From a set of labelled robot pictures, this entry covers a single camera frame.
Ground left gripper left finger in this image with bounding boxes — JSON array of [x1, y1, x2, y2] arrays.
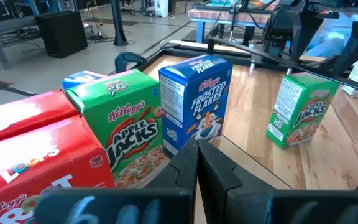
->
[[34, 138, 198, 224]]

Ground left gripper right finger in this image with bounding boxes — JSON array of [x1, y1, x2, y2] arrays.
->
[[197, 138, 358, 224]]

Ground green Apple Jacks cereal box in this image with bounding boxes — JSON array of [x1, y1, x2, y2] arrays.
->
[[265, 72, 340, 149], [65, 68, 169, 189]]

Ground black table clamp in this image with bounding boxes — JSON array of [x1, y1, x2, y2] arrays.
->
[[114, 52, 148, 75]]

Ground blue-legged wooden workbench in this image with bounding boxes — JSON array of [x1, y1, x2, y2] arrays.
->
[[187, 0, 273, 44]]

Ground black floor pole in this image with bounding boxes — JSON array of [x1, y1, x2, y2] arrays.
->
[[110, 0, 129, 47]]

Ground white bin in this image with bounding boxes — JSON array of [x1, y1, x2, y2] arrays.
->
[[154, 0, 170, 18]]

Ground person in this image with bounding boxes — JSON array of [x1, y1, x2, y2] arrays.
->
[[306, 14, 354, 58]]

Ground black floor cabinet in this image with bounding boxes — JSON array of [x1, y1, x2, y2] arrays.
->
[[35, 11, 89, 59]]

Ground black aluminium table frame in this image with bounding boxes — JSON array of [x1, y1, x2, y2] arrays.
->
[[138, 39, 301, 74]]

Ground black floor cables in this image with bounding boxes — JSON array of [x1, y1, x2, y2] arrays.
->
[[82, 21, 136, 46]]

